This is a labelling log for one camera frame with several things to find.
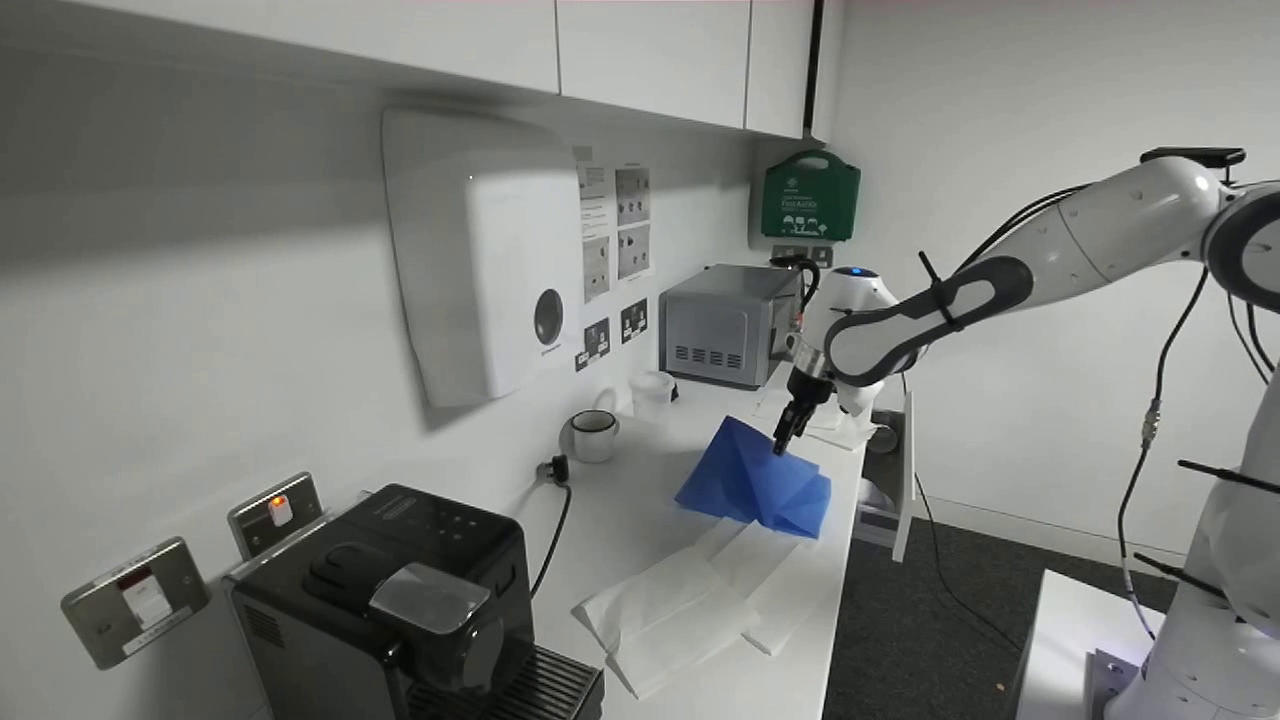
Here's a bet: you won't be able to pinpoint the thin black stand rod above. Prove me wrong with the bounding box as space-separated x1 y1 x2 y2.
1132 549 1239 608
1176 454 1280 501

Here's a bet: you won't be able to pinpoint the white paper towel dispenser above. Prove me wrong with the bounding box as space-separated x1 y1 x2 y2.
379 107 590 431

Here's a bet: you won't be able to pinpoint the black vertical pipe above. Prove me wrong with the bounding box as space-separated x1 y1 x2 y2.
795 0 830 143

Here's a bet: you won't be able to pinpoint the small pale cup dark rim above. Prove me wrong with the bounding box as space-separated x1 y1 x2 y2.
566 405 623 469

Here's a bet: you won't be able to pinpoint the blue cloth towel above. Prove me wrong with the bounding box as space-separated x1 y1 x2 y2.
672 411 835 545

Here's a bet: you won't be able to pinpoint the printed paper wall notice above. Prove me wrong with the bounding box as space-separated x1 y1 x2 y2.
611 165 654 228
575 165 611 241
611 220 656 279
581 232 618 302

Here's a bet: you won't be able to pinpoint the steel socket under green box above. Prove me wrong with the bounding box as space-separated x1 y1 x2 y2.
769 241 841 271

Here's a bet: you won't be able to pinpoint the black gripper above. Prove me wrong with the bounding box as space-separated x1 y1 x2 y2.
771 369 841 459

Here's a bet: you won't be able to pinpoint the black camera on stand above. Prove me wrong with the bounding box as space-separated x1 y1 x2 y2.
1142 141 1248 171

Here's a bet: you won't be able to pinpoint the white wall cabinets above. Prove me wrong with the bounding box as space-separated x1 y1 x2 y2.
75 0 851 143

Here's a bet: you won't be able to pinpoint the silver microwave oven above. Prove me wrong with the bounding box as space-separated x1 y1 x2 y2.
656 258 803 393

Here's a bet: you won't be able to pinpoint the green first aid box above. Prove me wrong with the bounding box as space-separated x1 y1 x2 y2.
757 148 863 248

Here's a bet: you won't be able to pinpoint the thin black floor cable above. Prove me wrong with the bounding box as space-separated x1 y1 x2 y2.
904 385 1020 648

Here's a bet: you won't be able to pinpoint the small steel wall socket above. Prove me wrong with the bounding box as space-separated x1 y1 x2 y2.
618 292 656 346
574 315 618 375

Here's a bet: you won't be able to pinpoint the white robot mounting table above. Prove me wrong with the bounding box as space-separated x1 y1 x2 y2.
1015 569 1203 720

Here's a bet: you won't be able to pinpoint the black coffee machine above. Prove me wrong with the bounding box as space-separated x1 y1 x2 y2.
233 478 609 720

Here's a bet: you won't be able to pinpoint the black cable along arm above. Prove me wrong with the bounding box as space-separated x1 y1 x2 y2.
1114 264 1218 648

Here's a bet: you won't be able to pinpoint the black looped cable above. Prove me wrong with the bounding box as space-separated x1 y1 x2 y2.
794 250 830 323

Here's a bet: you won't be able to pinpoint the steel wall socket plate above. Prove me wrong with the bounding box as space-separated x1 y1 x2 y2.
224 469 328 564
57 530 217 672

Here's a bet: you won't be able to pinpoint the black coffee machine power cable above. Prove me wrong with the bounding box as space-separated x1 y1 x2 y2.
527 453 581 604

